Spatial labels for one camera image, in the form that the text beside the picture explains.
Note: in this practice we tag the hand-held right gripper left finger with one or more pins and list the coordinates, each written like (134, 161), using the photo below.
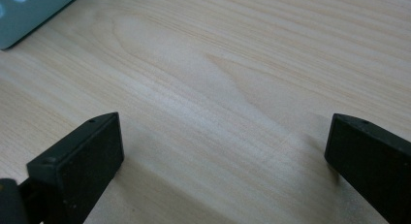
(80, 159)

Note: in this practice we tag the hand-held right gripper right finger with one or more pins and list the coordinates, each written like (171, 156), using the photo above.
(371, 159)

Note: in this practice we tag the teal flat board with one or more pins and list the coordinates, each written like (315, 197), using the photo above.
(29, 14)

